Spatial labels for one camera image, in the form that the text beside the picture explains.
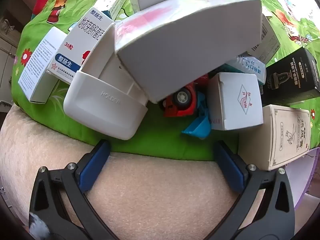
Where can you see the white box with small text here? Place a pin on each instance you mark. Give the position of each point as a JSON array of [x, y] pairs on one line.
[[37, 67]]

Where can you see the beige box with drawing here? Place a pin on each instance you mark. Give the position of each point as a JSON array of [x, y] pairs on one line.
[[275, 140]]

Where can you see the large white box pink print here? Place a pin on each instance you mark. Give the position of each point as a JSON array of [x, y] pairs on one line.
[[187, 47]]

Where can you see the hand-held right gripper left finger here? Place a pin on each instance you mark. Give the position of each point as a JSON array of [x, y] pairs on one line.
[[95, 166]]

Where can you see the white medicine box blue label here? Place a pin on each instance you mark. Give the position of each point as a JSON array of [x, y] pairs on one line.
[[85, 35]]

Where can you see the light blue and white box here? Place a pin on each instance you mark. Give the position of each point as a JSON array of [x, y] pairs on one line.
[[247, 66]]

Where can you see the plain white cardboard box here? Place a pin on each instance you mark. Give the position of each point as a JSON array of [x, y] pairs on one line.
[[150, 0]]

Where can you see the blue plastic toy scoop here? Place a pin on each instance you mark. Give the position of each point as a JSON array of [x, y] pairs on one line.
[[200, 127]]

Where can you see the white box red logo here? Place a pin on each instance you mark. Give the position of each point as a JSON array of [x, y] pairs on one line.
[[240, 100]]

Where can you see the beige sofa cushion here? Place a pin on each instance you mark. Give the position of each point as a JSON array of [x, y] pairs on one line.
[[150, 192]]

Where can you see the black cardboard box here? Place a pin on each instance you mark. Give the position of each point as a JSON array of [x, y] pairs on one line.
[[287, 80]]

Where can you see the white plastic holder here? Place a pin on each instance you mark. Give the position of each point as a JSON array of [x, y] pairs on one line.
[[105, 105]]

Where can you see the red toy car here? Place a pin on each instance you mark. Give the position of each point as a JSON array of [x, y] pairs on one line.
[[190, 86]]

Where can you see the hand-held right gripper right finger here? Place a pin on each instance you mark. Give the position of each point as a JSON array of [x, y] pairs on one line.
[[232, 167]]

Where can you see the green cartoon printed blanket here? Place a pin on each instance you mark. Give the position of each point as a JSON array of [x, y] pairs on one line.
[[162, 140]]

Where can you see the purple storage box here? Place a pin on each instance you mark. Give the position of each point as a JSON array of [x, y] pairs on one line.
[[300, 180]]

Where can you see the white box with barcode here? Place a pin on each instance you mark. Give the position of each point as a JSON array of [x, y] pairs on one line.
[[265, 45]]

